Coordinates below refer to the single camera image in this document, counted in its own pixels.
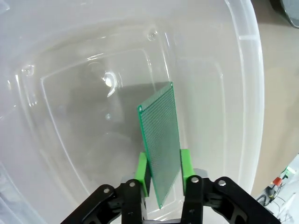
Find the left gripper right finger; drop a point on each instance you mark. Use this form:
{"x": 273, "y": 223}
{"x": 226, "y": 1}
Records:
{"x": 196, "y": 200}

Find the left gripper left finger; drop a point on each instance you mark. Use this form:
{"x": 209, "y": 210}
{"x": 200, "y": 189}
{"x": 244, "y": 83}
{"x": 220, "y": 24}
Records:
{"x": 130, "y": 200}

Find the green perforated PCB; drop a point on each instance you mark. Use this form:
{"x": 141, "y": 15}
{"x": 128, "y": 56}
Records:
{"x": 161, "y": 140}

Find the black plastic tray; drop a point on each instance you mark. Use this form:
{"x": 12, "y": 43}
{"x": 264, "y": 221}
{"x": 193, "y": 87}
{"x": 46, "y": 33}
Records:
{"x": 289, "y": 9}

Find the small red object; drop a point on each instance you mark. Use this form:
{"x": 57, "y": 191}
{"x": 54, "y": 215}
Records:
{"x": 278, "y": 182}

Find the small green white object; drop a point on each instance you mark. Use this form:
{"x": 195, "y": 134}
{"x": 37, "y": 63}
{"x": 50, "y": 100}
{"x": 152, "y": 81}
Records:
{"x": 289, "y": 170}

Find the clear plastic storage box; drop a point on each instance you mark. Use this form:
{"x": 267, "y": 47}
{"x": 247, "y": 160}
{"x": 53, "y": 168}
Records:
{"x": 70, "y": 116}

